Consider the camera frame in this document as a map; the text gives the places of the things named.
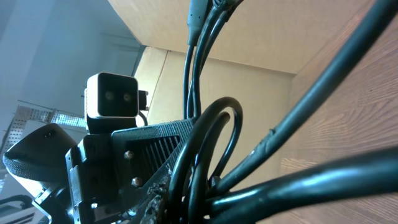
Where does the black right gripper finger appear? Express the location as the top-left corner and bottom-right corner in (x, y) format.
(130, 174), (171, 224)

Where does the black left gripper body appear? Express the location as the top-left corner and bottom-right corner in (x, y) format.
(32, 124), (131, 223)

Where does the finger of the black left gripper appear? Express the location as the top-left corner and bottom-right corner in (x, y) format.
(111, 119), (193, 218)

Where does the black USB-C cable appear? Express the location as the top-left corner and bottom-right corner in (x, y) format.
(205, 0), (398, 224)

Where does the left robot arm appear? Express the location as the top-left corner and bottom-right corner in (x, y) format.
(2, 119), (193, 223)

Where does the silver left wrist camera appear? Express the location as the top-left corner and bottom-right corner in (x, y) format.
(85, 72), (149, 119)

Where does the cardboard wall panel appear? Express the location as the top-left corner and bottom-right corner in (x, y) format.
(107, 0), (377, 194)

